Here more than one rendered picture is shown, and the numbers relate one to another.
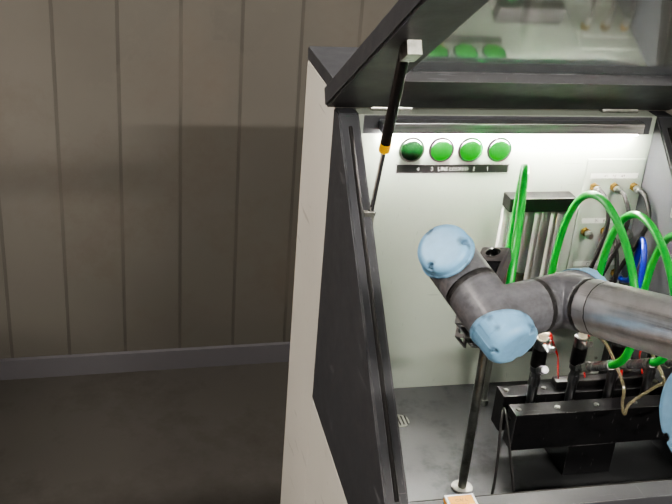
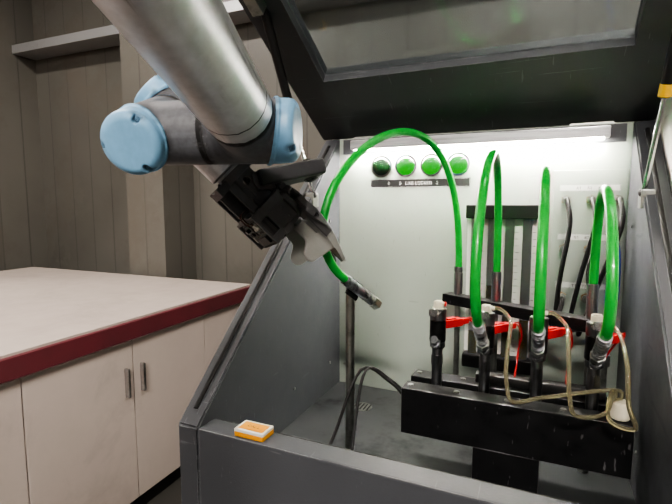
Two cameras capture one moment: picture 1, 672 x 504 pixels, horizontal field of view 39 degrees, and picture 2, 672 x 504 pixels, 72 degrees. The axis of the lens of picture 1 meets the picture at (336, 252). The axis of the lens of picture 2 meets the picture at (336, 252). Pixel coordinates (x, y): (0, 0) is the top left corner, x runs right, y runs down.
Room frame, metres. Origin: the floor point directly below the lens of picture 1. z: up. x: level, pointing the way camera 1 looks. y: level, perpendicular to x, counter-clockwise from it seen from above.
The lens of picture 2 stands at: (0.78, -0.74, 1.29)
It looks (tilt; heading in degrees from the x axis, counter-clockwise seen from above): 6 degrees down; 38
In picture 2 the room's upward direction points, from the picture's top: straight up
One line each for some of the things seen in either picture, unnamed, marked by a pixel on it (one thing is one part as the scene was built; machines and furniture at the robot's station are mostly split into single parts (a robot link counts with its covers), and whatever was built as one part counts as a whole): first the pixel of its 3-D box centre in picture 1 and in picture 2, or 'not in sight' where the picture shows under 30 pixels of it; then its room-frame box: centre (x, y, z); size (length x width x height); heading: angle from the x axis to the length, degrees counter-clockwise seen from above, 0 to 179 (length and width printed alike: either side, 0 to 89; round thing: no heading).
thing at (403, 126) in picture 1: (515, 127); (467, 139); (1.76, -0.33, 1.43); 0.54 x 0.03 x 0.02; 104
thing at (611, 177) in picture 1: (605, 231); (586, 247); (1.82, -0.56, 1.20); 0.13 x 0.03 x 0.31; 104
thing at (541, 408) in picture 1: (581, 426); (507, 435); (1.54, -0.51, 0.91); 0.34 x 0.10 x 0.15; 104
